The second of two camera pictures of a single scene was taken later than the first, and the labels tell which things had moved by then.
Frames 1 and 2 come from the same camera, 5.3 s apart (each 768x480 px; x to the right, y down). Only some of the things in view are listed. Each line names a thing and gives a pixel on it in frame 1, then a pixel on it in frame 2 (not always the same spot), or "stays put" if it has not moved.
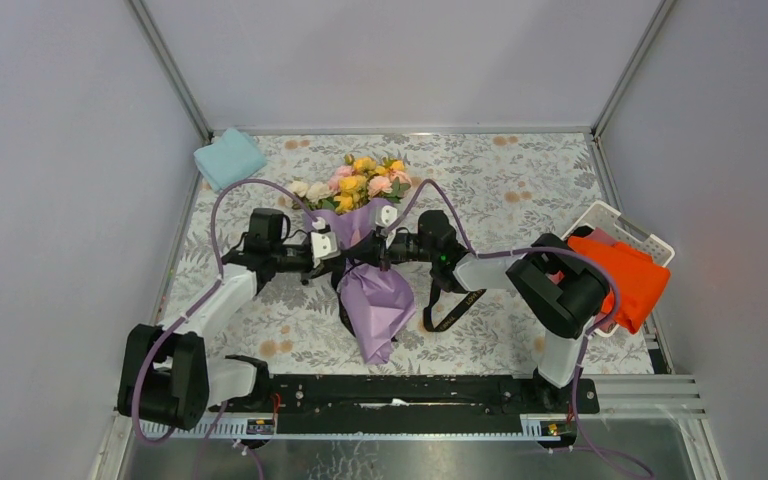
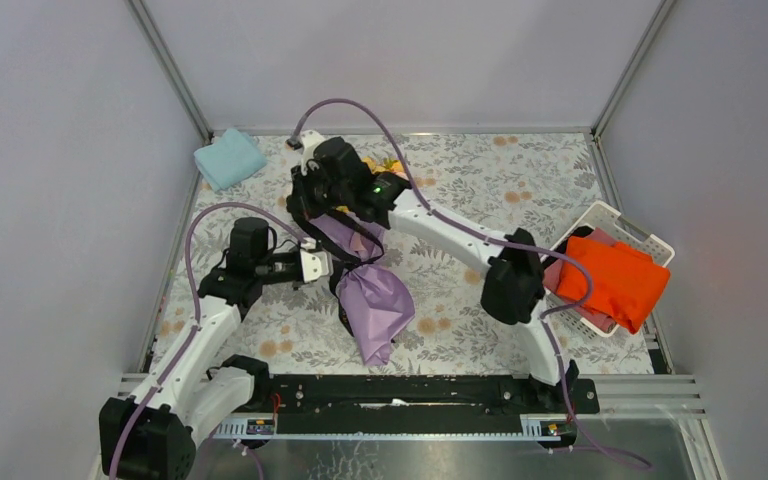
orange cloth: x=640 y=279 stays put
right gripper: x=389 y=249 to x=300 y=200
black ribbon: x=429 y=324 to x=339 y=260
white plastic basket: x=628 y=235 stays put
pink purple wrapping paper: x=376 y=301 stays put
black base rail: x=412 y=404 stays put
